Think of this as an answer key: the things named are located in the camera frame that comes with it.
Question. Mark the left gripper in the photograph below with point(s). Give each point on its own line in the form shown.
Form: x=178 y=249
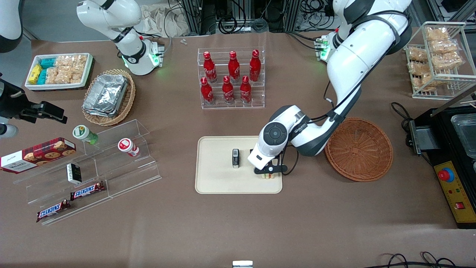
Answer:
x=251 y=150

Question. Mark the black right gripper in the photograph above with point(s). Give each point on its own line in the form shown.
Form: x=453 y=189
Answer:
x=11 y=102

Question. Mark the small sandwich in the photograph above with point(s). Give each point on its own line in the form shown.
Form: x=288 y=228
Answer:
x=267 y=176

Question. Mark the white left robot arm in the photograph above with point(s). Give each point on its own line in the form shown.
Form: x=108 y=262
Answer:
x=357 y=56

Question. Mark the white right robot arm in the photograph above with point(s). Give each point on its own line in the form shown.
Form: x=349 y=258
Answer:
x=108 y=18

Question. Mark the black wrapped sandwich pack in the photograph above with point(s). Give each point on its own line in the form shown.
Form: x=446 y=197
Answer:
x=235 y=158

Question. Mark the beige plastic tray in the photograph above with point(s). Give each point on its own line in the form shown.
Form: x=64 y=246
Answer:
x=215 y=171

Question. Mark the aluminium foil tray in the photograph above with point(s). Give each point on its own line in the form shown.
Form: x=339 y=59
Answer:
x=97 y=112
x=108 y=91

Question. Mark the light oval wicker basket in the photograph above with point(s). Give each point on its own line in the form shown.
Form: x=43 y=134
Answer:
x=128 y=100

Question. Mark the brown round wicker basket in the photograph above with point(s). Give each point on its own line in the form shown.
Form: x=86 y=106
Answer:
x=359 y=149

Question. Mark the white rectangular snack bin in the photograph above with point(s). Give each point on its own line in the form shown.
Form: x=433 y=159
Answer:
x=31 y=86

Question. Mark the teal snack pack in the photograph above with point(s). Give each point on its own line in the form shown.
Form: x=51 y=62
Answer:
x=42 y=76
x=47 y=62

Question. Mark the clear rice cracker pack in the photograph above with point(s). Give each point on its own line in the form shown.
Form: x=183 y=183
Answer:
x=64 y=61
x=80 y=61
x=52 y=75
x=65 y=75
x=77 y=75

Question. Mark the yellow snack pack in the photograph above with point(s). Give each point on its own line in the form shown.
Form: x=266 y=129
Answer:
x=35 y=73

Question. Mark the red tartan cookie box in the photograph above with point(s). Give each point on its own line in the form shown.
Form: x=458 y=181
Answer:
x=37 y=155

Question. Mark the green lid snack cup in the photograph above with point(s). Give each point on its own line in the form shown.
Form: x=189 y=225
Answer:
x=82 y=133

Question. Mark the small black white box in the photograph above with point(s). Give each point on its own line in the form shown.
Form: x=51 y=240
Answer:
x=74 y=173

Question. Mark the clear acrylic bottle rack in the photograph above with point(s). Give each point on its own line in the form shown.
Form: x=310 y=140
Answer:
x=260 y=95

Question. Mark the red cola bottle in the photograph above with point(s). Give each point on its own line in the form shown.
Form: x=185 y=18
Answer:
x=233 y=67
x=207 y=92
x=255 y=67
x=210 y=69
x=245 y=91
x=228 y=91

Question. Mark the red lid snack cup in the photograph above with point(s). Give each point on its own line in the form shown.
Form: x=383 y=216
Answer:
x=125 y=144

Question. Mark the Snickers chocolate bar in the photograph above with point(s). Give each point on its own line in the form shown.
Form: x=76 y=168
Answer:
x=53 y=210
x=87 y=191

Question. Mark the small white device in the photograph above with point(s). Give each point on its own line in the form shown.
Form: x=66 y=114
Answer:
x=242 y=264

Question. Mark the clear acrylic stepped shelf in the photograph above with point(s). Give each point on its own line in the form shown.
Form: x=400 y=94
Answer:
x=122 y=175

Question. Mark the beige crumpled cloth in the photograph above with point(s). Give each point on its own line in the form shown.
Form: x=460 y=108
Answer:
x=163 y=20

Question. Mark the black control box machine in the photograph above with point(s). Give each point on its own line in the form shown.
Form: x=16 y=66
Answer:
x=442 y=149

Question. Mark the red emergency stop button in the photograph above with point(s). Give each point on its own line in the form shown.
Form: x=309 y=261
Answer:
x=446 y=175

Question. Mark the fried snack bag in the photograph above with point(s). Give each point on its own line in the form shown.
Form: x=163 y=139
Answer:
x=420 y=68
x=448 y=60
x=444 y=46
x=417 y=54
x=425 y=82
x=437 y=34

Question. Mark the grey diagonal metal bar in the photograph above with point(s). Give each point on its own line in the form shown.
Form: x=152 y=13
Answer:
x=455 y=98

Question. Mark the clear plastic container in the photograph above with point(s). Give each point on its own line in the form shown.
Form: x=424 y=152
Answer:
x=465 y=130

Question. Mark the grey metal bracket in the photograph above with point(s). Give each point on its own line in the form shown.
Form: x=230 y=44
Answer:
x=422 y=137

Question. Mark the aluminium frame rack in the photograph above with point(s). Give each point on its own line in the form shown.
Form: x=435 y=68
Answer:
x=195 y=16

